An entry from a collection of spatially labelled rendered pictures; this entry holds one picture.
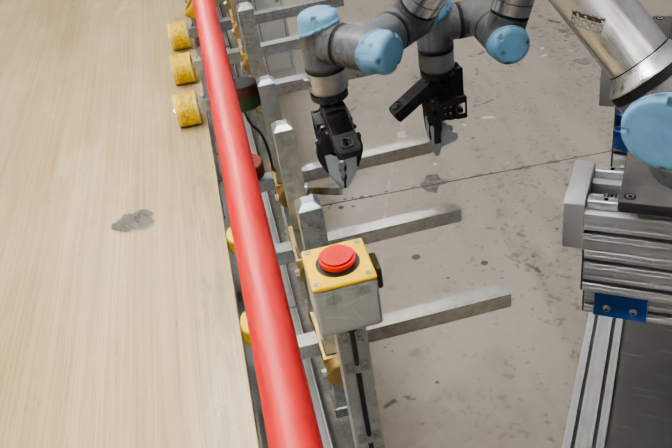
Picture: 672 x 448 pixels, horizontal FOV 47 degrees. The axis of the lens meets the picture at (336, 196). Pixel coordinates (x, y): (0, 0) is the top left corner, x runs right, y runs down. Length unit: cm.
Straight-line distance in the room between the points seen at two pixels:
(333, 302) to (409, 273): 189
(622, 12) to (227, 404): 75
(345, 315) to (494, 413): 146
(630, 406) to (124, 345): 123
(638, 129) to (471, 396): 137
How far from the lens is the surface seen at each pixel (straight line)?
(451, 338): 245
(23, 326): 142
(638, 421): 200
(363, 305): 82
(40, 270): 154
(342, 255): 81
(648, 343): 218
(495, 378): 233
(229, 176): 18
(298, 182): 134
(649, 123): 105
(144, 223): 155
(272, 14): 232
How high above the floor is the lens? 173
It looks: 34 degrees down
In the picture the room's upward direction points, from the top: 9 degrees counter-clockwise
